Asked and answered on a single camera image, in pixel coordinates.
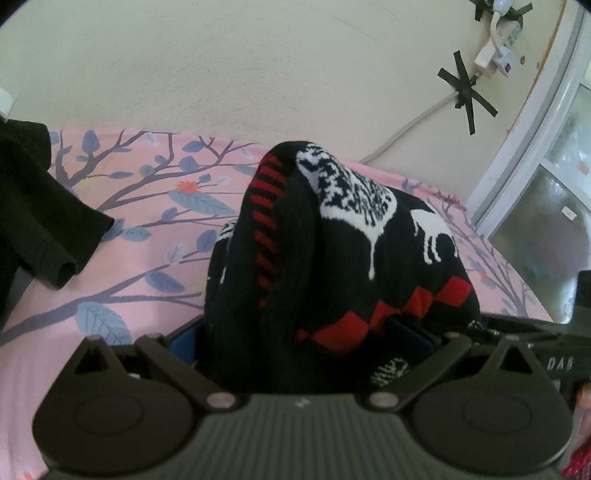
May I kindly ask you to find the red cloth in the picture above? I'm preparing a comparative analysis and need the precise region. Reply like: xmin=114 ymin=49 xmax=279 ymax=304
xmin=561 ymin=450 xmax=591 ymax=480

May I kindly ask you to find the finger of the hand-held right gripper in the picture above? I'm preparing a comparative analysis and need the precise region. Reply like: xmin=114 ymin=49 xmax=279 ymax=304
xmin=468 ymin=313 xmax=575 ymax=344

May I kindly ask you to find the black red white patterned sock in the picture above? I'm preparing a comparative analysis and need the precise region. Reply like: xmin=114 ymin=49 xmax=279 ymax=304
xmin=203 ymin=141 xmax=483 ymax=395

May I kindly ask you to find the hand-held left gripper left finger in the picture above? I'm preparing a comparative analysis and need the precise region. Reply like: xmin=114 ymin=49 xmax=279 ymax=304
xmin=73 ymin=323 xmax=242 ymax=412

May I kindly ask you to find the pink tree print bedsheet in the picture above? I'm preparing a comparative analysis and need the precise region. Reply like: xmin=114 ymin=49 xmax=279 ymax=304
xmin=0 ymin=122 xmax=555 ymax=480

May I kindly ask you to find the black garment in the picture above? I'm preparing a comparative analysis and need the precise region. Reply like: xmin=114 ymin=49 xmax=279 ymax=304
xmin=0 ymin=119 xmax=116 ymax=330

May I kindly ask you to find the white window frame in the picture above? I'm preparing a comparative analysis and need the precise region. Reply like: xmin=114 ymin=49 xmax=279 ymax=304
xmin=466 ymin=4 xmax=591 ymax=324

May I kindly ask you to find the black tape cross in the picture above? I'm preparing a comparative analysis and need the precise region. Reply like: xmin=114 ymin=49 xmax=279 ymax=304
xmin=438 ymin=50 xmax=499 ymax=136

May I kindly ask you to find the white plug adapter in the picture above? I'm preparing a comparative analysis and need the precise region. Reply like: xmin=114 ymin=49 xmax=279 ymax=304
xmin=475 ymin=0 xmax=525 ymax=79

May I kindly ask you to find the person's right hand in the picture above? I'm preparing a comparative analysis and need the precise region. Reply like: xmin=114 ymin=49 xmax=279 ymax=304
xmin=574 ymin=382 xmax=591 ymax=418

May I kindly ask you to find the white wall cable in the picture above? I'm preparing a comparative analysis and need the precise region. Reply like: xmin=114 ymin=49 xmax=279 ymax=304
xmin=359 ymin=90 xmax=460 ymax=166

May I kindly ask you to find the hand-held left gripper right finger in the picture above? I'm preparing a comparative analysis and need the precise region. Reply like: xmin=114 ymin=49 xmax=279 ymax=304
xmin=367 ymin=314 xmax=532 ymax=412

